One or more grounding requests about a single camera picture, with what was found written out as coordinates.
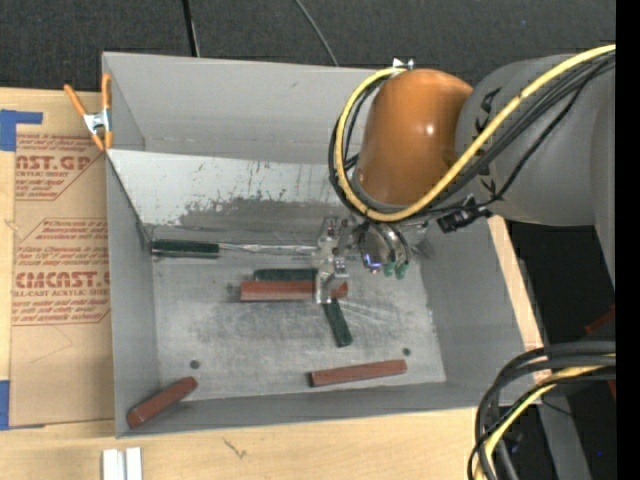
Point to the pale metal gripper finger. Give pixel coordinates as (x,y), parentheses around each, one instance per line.
(330,284)
(330,243)

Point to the dark green flat block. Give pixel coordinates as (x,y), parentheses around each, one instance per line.
(185,248)
(285,274)
(339,324)

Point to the red-brown flat block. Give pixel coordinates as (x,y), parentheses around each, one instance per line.
(275,290)
(160,403)
(357,373)

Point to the grey metal bin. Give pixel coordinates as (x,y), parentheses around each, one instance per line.
(280,328)

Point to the brown cardboard board red print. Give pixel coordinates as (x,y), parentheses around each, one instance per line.
(60,348)

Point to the black cylinder on white bracket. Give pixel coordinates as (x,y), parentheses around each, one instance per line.
(462,218)

